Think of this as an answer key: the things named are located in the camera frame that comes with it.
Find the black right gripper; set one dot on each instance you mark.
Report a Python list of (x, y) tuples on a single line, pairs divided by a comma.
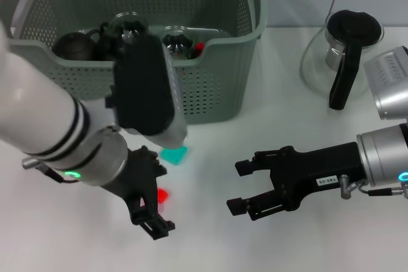
[(312, 170)]

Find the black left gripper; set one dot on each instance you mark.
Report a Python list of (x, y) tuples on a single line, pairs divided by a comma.
[(140, 186)]

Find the small red toy block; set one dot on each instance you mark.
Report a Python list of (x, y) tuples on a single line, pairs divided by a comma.
[(163, 195), (199, 48)]

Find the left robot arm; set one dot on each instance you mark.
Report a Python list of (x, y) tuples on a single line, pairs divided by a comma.
[(41, 109)]

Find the teal square toy block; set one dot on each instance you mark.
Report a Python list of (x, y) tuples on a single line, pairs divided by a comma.
[(173, 156)]

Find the grey-green perforated storage bin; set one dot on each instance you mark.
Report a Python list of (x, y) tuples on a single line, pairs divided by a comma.
[(216, 87)]

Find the dark clay teapot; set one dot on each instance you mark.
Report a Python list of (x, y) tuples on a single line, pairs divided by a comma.
[(73, 47)]

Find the left wrist camera housing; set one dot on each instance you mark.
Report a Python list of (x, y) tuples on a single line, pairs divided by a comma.
[(143, 87)]

